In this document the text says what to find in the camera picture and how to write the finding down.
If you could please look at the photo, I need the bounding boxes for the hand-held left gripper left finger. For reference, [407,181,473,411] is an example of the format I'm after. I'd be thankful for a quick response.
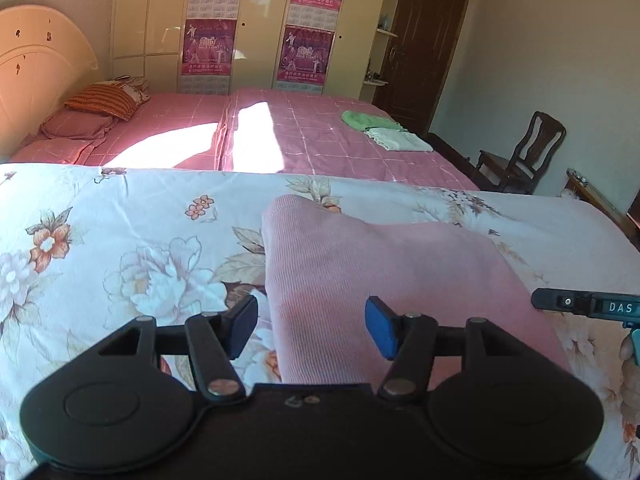
[97,294,260,407]

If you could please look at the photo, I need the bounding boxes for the orange striped pillow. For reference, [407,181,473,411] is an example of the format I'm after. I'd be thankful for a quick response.
[64,83,138,121]

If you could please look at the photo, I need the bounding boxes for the white folded cloth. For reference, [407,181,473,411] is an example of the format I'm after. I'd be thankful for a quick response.
[364,126,433,153]

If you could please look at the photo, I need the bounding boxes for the cream curved headboard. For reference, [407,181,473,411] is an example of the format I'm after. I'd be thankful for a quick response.
[0,5,98,161]

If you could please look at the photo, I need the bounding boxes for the brown wooden furniture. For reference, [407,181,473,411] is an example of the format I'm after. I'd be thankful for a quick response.
[565,168,640,251]

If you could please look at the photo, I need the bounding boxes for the cream corner shelves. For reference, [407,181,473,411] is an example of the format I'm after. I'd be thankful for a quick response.
[360,0,411,88]

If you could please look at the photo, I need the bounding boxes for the green folded cloth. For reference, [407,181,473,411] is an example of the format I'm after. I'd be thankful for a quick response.
[341,110,403,132]

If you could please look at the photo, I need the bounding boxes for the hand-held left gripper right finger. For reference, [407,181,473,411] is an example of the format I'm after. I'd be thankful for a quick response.
[364,295,523,403]

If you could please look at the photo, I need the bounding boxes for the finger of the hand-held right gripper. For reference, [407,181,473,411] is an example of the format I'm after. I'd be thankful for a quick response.
[530,287,594,314]

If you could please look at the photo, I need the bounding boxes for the floral patterned pillow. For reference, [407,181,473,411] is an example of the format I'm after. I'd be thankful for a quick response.
[112,76,151,106]

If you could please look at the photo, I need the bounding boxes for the brown wooden door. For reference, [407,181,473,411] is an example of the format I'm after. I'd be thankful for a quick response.
[372,0,471,136]

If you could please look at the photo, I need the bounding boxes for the pink knit sweater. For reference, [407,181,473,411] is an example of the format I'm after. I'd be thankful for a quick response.
[261,194,573,386]

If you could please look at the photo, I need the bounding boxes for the cream wardrobe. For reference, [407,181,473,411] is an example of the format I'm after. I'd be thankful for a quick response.
[110,0,411,101]

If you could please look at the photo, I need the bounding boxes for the white floral bedsheet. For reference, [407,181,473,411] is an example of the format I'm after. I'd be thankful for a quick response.
[0,162,640,480]

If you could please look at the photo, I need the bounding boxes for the pink checked bedspread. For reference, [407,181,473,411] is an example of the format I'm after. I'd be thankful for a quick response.
[10,87,481,191]

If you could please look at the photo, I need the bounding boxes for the dark wooden chair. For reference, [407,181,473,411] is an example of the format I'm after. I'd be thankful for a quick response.
[472,111,567,195]

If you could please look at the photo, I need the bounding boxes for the pink pillow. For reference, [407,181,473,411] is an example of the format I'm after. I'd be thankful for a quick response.
[41,110,118,140]

